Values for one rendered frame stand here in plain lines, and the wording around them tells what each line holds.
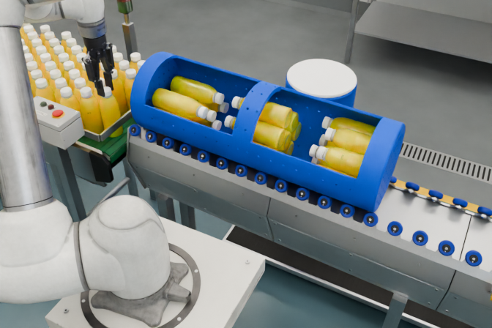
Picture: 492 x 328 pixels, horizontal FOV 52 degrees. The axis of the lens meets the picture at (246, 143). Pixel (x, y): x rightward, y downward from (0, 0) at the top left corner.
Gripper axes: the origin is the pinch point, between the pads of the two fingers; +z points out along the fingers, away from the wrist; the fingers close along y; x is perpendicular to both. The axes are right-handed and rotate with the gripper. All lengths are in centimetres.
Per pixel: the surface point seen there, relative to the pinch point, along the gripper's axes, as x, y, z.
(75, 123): -1.6, -18.0, 4.8
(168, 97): -26.6, 2.1, -2.0
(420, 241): -117, -2, 16
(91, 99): 3.7, -4.2, 5.3
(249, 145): -62, -5, 0
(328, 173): -88, -5, 0
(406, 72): -66, 252, 113
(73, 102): 9.4, -7.5, 6.2
